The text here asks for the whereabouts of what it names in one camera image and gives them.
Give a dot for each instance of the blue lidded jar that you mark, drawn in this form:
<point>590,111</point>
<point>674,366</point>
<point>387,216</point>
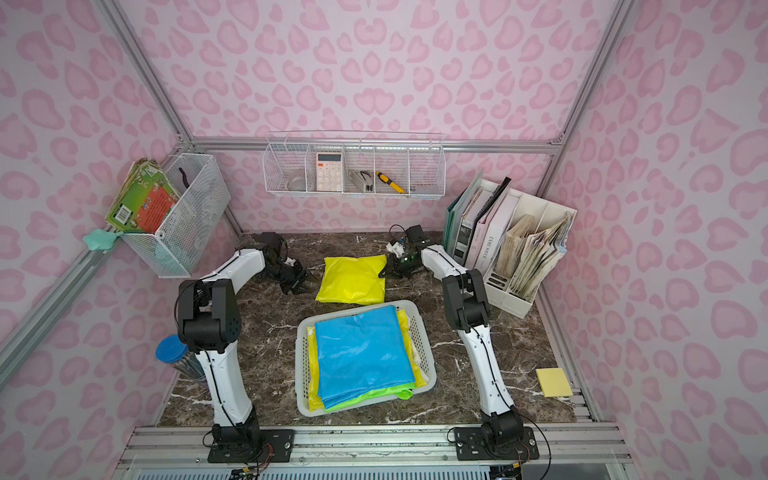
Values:
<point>172,351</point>

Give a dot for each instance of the green file folder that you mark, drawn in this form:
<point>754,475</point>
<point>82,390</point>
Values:
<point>455,212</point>

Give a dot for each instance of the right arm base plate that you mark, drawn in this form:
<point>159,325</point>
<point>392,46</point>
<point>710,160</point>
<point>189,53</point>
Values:
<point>483,443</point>

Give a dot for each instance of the stack of beige papers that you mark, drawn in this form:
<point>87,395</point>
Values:
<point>526,257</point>

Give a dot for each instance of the mint green wall hook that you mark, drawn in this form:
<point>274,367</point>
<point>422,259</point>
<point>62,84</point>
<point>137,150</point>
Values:
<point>101,240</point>

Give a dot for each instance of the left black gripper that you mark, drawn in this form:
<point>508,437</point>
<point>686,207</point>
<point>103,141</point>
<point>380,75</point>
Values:
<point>294,276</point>

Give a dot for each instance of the white mesh wall basket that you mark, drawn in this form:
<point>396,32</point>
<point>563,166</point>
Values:
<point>175,248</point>

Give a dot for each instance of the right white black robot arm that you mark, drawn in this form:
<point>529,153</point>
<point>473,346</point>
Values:
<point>467,311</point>

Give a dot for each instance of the green raincoat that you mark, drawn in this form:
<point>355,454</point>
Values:
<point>404,391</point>

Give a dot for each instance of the pink white calculator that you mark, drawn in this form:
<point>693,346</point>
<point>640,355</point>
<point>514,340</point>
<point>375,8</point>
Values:
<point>329,172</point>

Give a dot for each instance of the lime yellow raincoat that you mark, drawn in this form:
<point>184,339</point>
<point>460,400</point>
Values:
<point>350,280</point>

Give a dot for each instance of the yellow black utility knife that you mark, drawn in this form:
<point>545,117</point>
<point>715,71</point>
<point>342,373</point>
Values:
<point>390,182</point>

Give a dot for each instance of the grey stapler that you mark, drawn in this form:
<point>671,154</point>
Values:
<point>362,181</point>

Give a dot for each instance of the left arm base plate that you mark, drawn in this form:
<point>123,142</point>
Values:
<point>276,445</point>

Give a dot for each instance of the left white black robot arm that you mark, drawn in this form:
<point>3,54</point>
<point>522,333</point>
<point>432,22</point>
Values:
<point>209,324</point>

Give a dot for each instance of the yellow sticky note pad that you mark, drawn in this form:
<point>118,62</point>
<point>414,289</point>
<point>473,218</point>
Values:
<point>554,383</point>

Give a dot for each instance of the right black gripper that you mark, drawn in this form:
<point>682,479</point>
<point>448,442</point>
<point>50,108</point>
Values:
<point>398,262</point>

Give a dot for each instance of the white desktop file organizer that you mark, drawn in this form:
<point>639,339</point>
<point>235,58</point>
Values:
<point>493,210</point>

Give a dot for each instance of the blue raincoat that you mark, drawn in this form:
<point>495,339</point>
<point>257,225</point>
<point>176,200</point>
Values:
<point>359,355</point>

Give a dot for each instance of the green red booklet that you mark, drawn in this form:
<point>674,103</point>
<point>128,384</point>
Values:
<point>144,200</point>

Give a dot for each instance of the white wire wall shelf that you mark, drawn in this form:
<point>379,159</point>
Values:
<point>417,164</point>

